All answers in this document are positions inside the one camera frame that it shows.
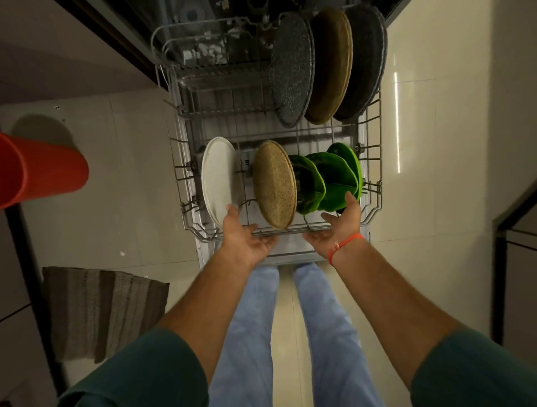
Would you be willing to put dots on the person's right hand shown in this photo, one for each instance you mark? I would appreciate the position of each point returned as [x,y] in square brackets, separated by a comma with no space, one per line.
[340,235]

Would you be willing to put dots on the person's left hand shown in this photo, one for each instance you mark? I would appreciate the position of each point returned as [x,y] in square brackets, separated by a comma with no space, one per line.
[243,243]

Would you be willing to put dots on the silver dishwasher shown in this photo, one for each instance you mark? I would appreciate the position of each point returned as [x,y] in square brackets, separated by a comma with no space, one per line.
[289,251]

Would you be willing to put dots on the tan speckled plate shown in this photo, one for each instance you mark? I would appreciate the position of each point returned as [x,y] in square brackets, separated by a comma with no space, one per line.
[274,184]
[331,67]

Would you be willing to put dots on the white plate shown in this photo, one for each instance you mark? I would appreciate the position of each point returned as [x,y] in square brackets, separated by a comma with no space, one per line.
[218,180]

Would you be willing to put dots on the round green plate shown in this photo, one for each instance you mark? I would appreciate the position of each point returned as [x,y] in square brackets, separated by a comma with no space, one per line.
[350,161]

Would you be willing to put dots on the grey speckled plate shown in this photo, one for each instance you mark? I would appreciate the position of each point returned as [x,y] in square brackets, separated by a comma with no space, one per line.
[291,71]
[365,63]

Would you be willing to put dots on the white paper scraps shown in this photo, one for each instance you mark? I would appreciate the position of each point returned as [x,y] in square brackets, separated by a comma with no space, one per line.
[205,49]

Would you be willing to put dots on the person's right forearm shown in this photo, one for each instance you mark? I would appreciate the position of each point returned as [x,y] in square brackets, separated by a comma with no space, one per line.
[390,310]

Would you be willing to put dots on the person's left forearm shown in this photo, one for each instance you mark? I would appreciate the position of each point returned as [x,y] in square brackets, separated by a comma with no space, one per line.
[209,306]

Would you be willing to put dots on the orange thread wristband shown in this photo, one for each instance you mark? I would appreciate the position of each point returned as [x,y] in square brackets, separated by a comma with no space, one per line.
[346,243]

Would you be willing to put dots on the striped brown floor mat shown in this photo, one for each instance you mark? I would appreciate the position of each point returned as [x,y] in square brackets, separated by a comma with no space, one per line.
[105,310]

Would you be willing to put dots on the green shirt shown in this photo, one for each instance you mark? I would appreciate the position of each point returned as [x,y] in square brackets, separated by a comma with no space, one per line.
[147,373]

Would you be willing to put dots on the red plastic bucket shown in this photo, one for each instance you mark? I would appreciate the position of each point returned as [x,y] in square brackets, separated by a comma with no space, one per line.
[46,172]

